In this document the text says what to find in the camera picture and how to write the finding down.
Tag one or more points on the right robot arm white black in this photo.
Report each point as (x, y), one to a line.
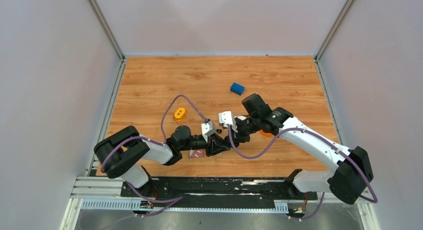
(349, 171)

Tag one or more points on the red playing card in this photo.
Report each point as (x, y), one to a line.
(200, 153)

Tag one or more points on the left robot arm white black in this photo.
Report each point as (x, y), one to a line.
(119, 153)

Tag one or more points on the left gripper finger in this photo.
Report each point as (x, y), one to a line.
(217, 142)
(216, 149)

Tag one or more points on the blue toy brick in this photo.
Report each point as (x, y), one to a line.
(237, 88)

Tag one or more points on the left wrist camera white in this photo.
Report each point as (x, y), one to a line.
(208, 129)

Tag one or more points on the orange ring toy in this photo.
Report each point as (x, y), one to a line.
(266, 134)

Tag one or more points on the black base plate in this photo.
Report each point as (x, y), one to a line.
(224, 192)

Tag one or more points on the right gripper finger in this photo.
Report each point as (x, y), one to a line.
(230, 138)
(243, 137)

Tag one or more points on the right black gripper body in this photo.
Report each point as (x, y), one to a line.
(249, 125)

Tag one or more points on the yellow traffic light toy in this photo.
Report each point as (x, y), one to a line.
(180, 114)

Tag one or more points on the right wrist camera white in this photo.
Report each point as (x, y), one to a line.
(227, 120)

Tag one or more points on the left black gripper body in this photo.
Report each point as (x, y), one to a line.
(197, 143)

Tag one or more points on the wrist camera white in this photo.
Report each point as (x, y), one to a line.
(227, 120)
(208, 129)

